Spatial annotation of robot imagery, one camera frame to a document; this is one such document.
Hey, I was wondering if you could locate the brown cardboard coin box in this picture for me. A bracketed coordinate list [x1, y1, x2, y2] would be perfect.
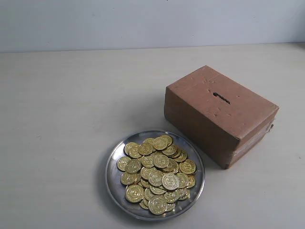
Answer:
[164, 66, 279, 169]

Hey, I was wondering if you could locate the gold coin back top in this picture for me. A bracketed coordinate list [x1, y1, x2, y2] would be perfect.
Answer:
[152, 136, 168, 150]

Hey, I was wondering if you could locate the gold coin back left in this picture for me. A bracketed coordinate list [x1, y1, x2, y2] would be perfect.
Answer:
[124, 142, 142, 158]

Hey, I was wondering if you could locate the gold coin left edge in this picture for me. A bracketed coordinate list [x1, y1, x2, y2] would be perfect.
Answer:
[116, 156, 131, 172]

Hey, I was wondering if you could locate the gold coin edge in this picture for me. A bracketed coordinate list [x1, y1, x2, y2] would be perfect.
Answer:
[116, 156, 131, 172]
[179, 159, 196, 175]

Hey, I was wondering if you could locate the gold coin right edge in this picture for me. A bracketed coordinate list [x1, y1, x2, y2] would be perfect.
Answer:
[179, 159, 196, 175]

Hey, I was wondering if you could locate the pale shiny coin pile centre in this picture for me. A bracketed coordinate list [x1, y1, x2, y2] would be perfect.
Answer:
[162, 174, 180, 190]

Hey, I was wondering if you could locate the gold coin left front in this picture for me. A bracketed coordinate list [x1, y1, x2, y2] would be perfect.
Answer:
[125, 185, 144, 203]

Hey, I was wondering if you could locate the round silver metal plate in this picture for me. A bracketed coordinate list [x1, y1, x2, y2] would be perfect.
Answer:
[100, 130, 205, 221]

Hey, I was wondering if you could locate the gold coin front of pile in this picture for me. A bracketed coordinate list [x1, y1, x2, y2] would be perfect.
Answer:
[148, 196, 167, 215]

